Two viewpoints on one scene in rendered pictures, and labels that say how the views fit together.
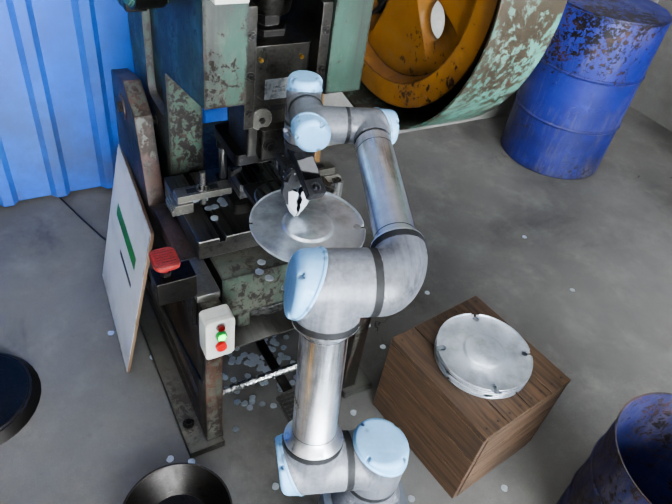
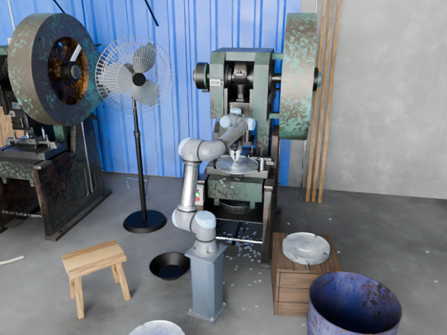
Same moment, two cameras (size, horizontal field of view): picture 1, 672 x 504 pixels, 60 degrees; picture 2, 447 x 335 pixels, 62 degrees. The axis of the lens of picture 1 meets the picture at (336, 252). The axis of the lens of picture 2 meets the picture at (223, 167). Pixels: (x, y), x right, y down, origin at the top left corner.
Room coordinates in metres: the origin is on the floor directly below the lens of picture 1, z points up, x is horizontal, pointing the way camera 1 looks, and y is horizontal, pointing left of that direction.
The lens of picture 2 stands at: (-0.56, -1.55, 1.73)
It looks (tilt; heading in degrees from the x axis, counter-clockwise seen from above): 22 degrees down; 46
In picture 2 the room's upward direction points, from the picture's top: straight up
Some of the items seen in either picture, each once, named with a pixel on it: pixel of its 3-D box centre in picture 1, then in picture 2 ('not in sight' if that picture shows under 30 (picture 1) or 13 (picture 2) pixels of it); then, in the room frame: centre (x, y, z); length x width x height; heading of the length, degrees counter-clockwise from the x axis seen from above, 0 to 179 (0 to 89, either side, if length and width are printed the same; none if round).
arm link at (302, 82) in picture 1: (303, 100); (235, 117); (1.16, 0.12, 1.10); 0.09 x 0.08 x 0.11; 15
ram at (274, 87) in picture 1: (270, 90); (239, 119); (1.30, 0.22, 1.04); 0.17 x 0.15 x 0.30; 35
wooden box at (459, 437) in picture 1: (465, 392); (302, 273); (1.18, -0.49, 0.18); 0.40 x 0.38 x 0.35; 42
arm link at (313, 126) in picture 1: (317, 124); (230, 121); (1.07, 0.08, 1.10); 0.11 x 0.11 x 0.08; 15
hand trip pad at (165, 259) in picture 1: (165, 268); not in sight; (0.96, 0.38, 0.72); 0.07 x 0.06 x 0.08; 35
